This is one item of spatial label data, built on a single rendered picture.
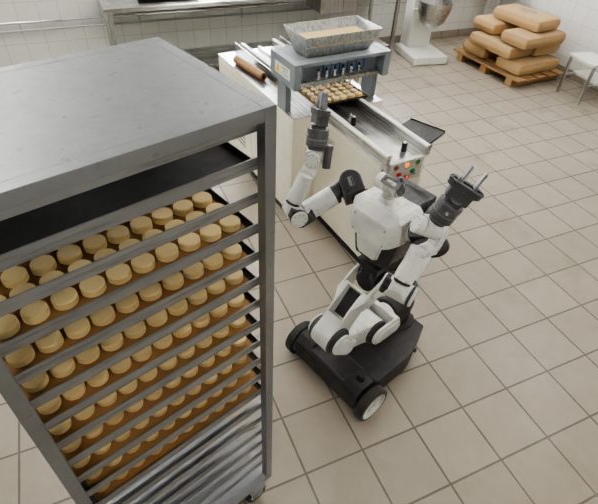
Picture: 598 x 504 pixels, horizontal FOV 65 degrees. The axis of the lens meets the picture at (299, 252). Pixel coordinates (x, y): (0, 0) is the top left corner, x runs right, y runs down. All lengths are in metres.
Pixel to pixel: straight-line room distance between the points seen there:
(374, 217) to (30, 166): 1.37
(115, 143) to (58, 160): 0.09
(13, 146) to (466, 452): 2.30
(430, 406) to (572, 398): 0.79
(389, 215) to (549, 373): 1.56
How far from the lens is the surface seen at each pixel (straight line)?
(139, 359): 1.26
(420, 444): 2.58
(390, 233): 1.91
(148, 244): 0.99
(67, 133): 0.92
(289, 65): 3.08
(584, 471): 2.84
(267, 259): 1.19
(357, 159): 2.93
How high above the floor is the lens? 2.22
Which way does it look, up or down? 42 degrees down
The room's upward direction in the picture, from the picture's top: 3 degrees clockwise
